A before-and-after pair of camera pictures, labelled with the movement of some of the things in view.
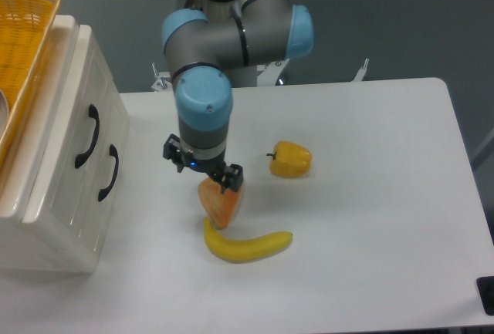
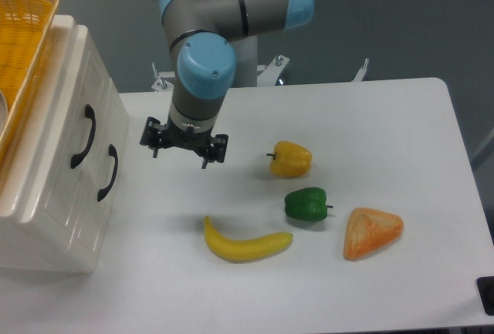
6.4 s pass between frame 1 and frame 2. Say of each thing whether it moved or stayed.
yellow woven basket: stayed
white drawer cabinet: stayed
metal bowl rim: stayed
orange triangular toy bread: moved
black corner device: stayed
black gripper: moved
